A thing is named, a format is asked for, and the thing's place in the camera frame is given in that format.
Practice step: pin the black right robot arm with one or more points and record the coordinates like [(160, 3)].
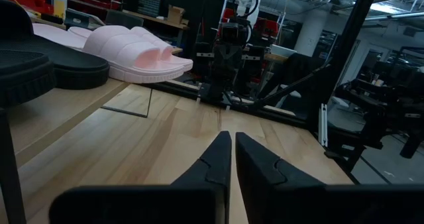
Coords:
[(218, 88)]

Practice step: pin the white aluminium profile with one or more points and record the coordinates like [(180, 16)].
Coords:
[(323, 124)]

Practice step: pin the cardboard box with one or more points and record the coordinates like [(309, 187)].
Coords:
[(175, 15)]

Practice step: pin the grey stacked trays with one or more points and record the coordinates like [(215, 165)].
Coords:
[(149, 5)]

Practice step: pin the red storage bin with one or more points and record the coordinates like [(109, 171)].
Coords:
[(266, 26), (227, 15)]

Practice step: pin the pink slide sandal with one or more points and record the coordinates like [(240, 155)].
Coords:
[(180, 62), (132, 55)]

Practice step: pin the black aluminium rig frame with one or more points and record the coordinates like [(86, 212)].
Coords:
[(352, 35)]

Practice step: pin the wooden workbench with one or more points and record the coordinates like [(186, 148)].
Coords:
[(155, 20)]

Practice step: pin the black neighbouring robot rig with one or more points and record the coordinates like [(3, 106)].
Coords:
[(381, 94)]

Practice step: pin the black slide sandal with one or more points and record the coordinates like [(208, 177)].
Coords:
[(76, 68), (23, 75)]

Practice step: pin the yellow canister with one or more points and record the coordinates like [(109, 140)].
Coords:
[(60, 8)]

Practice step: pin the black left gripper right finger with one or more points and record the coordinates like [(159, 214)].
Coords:
[(261, 187)]

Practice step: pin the grey plastic box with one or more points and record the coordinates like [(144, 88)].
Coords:
[(77, 18)]

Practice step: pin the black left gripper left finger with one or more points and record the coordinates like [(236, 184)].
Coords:
[(215, 174)]

